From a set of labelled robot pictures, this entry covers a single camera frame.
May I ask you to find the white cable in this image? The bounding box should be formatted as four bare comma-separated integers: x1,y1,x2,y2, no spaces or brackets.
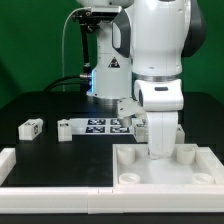
61,7,91,93

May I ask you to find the white square tabletop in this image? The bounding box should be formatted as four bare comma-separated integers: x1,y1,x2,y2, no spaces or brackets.
113,144,224,186

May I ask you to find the black camera on mount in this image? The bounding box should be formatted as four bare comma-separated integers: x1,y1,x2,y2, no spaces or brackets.
91,6,122,16

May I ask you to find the white U-shaped obstacle fence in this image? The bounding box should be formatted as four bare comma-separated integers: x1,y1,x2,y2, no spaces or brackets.
0,148,224,214

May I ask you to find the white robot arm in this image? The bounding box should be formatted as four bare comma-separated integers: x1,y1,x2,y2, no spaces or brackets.
77,0,206,159

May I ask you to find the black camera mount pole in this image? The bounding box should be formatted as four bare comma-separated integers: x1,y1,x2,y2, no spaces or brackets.
72,9,100,79

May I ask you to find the white marker base plate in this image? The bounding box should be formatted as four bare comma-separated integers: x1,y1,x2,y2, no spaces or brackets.
70,118,134,135

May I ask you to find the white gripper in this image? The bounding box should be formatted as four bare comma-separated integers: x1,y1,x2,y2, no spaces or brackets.
117,98,178,159

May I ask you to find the black cable bundle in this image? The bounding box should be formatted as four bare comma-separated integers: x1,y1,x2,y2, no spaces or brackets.
43,75,93,93

